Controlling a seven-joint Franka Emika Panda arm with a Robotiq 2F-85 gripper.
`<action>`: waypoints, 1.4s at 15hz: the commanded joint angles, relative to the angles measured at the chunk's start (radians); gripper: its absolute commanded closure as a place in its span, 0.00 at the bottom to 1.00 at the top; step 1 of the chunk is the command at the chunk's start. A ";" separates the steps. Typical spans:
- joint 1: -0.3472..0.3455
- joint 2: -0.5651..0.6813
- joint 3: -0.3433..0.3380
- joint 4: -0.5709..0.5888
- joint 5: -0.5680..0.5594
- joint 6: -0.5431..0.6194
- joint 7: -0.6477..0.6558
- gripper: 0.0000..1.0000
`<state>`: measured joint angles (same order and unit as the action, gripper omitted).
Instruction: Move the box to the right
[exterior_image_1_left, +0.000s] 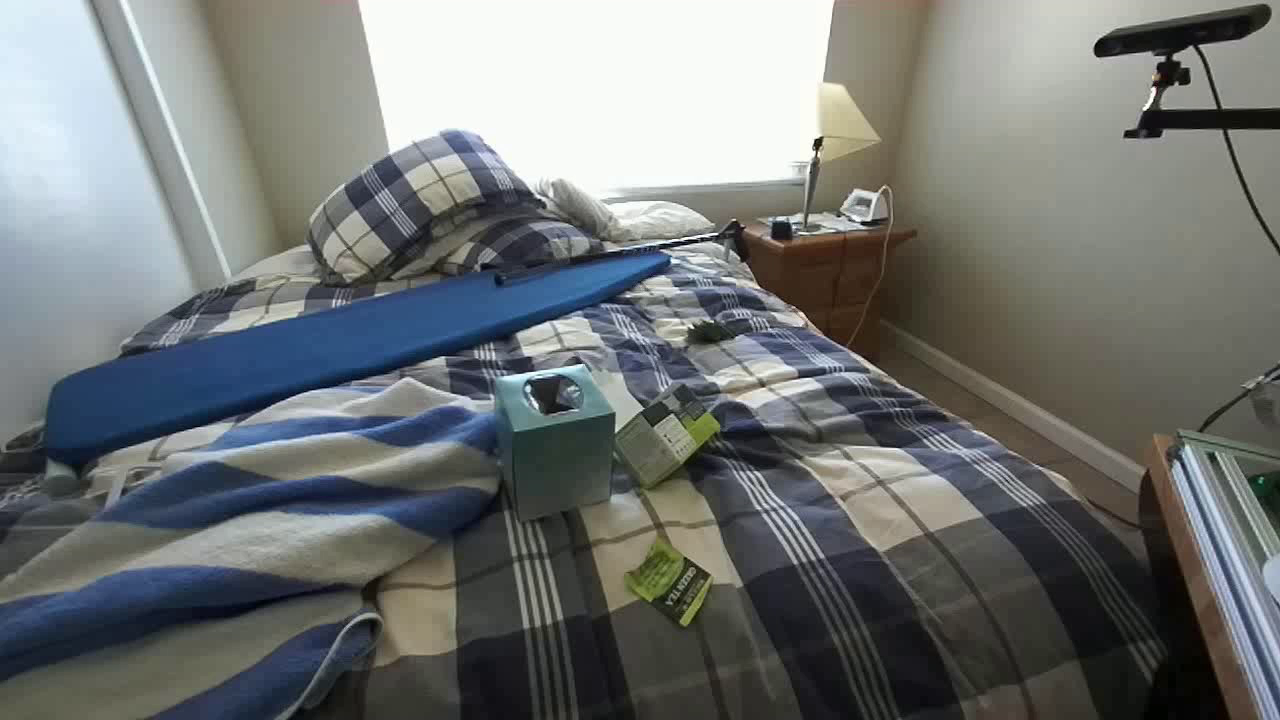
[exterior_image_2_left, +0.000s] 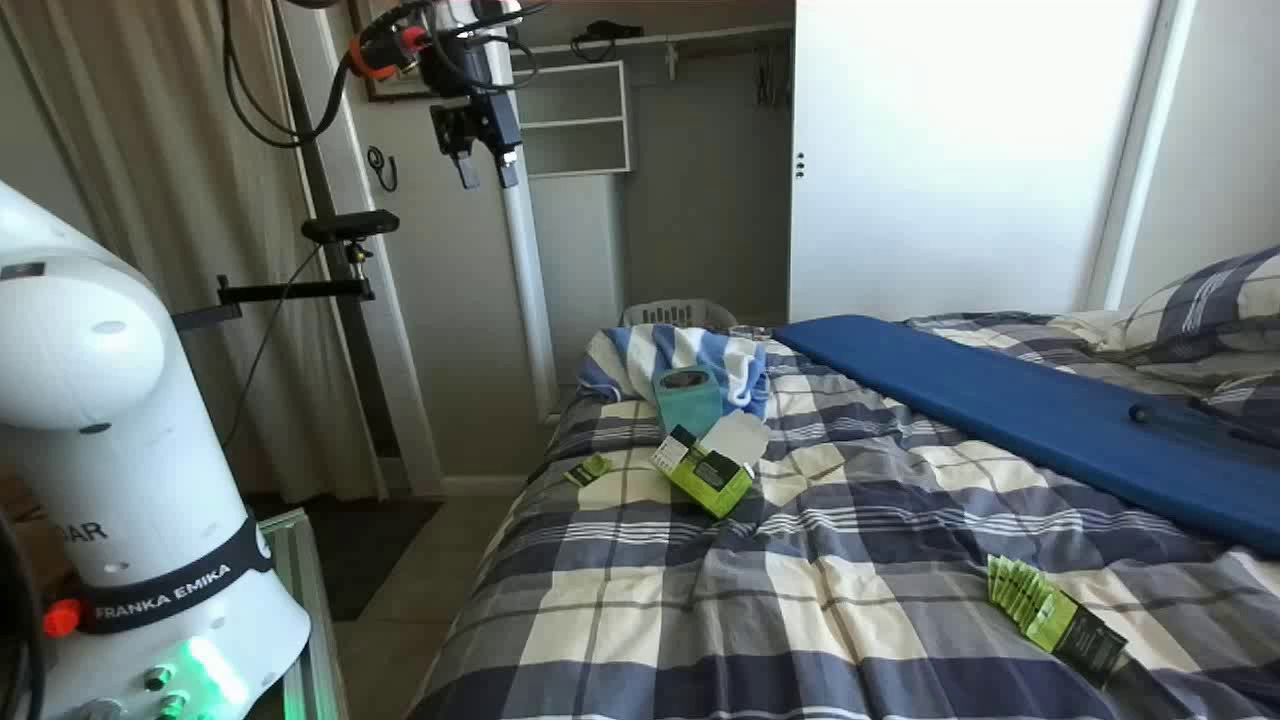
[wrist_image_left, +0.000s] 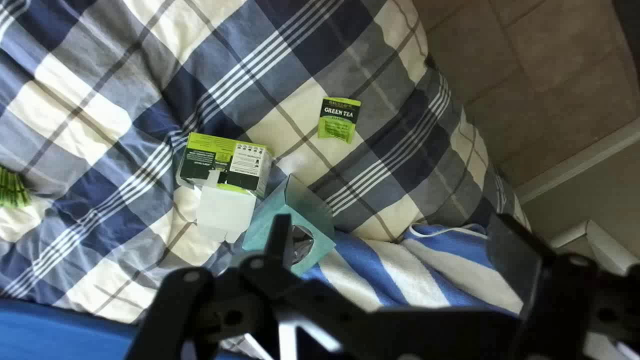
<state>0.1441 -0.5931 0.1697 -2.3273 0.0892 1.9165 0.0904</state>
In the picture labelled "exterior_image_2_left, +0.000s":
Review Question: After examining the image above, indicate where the single green tea bag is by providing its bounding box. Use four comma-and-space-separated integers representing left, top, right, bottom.
564, 456, 611, 487

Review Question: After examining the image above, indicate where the silver pole with camera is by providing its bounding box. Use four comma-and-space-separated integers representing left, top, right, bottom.
345, 0, 554, 420

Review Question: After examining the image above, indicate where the white sliding closet door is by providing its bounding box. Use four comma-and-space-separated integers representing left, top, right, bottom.
787, 0, 1155, 318

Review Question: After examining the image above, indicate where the teal cup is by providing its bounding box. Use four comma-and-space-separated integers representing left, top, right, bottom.
654, 367, 728, 436

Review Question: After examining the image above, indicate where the green tea box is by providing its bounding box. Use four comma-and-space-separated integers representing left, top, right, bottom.
653, 410, 769, 521

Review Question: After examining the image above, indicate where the black camera tripod stand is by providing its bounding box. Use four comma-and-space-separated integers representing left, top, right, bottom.
176, 0, 404, 497

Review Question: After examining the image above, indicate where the green tea bag stack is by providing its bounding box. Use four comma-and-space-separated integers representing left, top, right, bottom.
983, 554, 1125, 683

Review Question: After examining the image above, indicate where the white closet shelf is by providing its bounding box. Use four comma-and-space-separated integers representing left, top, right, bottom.
515, 61, 631, 173

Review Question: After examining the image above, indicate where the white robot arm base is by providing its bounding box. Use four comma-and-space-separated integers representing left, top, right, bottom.
0, 187, 312, 720

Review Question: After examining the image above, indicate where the plaid bed comforter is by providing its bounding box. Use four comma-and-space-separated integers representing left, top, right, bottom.
408, 322, 1280, 720

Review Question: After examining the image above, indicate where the white laundry basket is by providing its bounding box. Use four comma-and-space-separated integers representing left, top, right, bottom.
621, 294, 736, 332

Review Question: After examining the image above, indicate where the dark floor mat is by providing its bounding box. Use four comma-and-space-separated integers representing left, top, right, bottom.
306, 499, 435, 618

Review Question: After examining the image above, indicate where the plaid pillow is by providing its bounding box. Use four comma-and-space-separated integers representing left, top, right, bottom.
1119, 246, 1280, 387

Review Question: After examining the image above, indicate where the blue blanket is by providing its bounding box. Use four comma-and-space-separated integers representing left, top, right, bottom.
779, 317, 1280, 554

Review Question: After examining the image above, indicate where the beige curtain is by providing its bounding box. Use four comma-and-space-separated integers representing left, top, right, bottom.
0, 0, 380, 499

